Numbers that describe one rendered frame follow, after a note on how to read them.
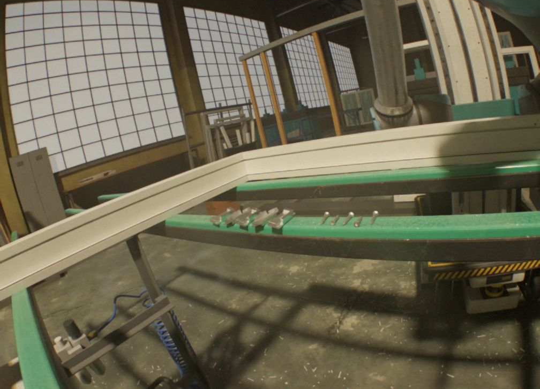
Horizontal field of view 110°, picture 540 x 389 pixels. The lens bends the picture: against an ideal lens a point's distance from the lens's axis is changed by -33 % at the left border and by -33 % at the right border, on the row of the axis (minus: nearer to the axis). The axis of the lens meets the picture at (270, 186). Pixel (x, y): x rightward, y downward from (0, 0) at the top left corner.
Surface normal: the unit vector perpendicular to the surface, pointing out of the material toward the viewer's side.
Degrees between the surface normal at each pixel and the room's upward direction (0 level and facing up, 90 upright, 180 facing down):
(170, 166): 90
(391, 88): 123
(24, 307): 0
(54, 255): 90
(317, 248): 90
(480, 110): 90
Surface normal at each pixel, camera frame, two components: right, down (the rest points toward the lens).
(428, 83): -0.57, 0.31
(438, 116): -0.26, 0.27
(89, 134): 0.79, -0.05
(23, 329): -0.23, -0.95
